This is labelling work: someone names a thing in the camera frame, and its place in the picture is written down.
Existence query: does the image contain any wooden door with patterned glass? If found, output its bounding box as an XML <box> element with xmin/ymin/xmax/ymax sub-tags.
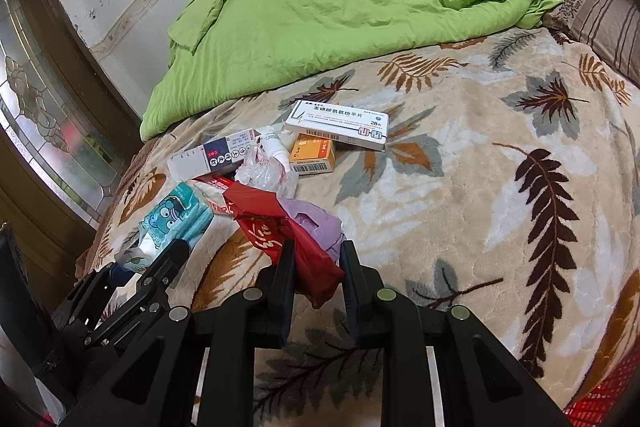
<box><xmin>0</xmin><ymin>0</ymin><xmax>146</xmax><ymax>283</ymax></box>

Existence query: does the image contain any clear plastic wrapper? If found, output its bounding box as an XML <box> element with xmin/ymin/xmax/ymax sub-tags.
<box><xmin>234</xmin><ymin>147</ymin><xmax>300</xmax><ymax>198</ymax></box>

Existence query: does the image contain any purple plastic bag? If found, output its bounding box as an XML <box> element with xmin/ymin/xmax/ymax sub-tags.
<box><xmin>277</xmin><ymin>197</ymin><xmax>346</xmax><ymax>264</ymax></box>

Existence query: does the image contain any orange medicine box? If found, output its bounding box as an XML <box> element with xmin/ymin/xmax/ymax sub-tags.
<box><xmin>289</xmin><ymin>133</ymin><xmax>337</xmax><ymax>174</ymax></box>

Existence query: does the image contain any leaf printed blanket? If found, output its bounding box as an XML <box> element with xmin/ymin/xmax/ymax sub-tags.
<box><xmin>75</xmin><ymin>27</ymin><xmax>640</xmax><ymax>427</ymax></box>

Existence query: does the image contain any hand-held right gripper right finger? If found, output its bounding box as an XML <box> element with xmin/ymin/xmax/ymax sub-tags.
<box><xmin>340</xmin><ymin>241</ymin><xmax>571</xmax><ymax>427</ymax></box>

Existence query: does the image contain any brown striped pillow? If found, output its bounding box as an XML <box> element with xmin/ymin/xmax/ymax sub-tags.
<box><xmin>542</xmin><ymin>0</ymin><xmax>640</xmax><ymax>82</ymax></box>

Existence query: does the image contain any blue cartoon tissue pack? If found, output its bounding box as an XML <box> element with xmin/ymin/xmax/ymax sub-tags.
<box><xmin>114</xmin><ymin>182</ymin><xmax>215</xmax><ymax>273</ymax></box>

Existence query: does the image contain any white tube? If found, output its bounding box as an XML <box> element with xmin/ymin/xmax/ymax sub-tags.
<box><xmin>260</xmin><ymin>125</ymin><xmax>292</xmax><ymax>170</ymax></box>

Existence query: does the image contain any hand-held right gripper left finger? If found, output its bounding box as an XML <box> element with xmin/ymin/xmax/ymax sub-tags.
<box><xmin>65</xmin><ymin>241</ymin><xmax>297</xmax><ymax>427</ymax></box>

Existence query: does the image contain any red basket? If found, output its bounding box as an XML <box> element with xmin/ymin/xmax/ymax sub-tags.
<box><xmin>565</xmin><ymin>342</ymin><xmax>632</xmax><ymax>427</ymax></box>

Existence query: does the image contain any green quilt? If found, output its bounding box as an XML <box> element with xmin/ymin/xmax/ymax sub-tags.
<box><xmin>140</xmin><ymin>0</ymin><xmax>568</xmax><ymax>142</ymax></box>

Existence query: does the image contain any large white medicine box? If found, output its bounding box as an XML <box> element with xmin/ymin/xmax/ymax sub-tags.
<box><xmin>281</xmin><ymin>99</ymin><xmax>391</xmax><ymax>152</ymax></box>

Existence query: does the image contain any red foil packet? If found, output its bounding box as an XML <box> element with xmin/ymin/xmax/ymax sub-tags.
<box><xmin>222</xmin><ymin>182</ymin><xmax>347</xmax><ymax>310</ymax></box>

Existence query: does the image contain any long white and blue box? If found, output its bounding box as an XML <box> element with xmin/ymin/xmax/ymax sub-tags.
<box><xmin>166</xmin><ymin>129</ymin><xmax>263</xmax><ymax>180</ymax></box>

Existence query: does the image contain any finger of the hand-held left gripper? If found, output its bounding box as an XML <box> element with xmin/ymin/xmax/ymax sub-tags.
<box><xmin>95</xmin><ymin>239</ymin><xmax>190</xmax><ymax>348</ymax></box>
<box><xmin>55</xmin><ymin>263</ymin><xmax>126</xmax><ymax>328</ymax></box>

